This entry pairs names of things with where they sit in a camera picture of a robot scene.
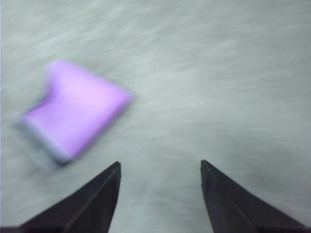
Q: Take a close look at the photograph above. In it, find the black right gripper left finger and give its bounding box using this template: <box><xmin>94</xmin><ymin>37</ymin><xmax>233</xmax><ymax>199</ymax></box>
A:
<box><xmin>21</xmin><ymin>161</ymin><xmax>121</xmax><ymax>233</ymax></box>

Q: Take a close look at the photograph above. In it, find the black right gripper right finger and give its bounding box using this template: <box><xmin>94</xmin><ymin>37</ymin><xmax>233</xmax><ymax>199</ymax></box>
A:
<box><xmin>200</xmin><ymin>159</ymin><xmax>306</xmax><ymax>233</ymax></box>

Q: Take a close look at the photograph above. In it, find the purple towel with grey hem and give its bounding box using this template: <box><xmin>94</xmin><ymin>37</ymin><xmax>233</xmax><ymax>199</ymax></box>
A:
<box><xmin>14</xmin><ymin>59</ymin><xmax>136</xmax><ymax>166</ymax></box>

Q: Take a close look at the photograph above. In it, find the grey table cloth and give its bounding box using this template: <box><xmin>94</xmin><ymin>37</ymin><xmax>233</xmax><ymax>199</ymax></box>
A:
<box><xmin>0</xmin><ymin>0</ymin><xmax>311</xmax><ymax>233</ymax></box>

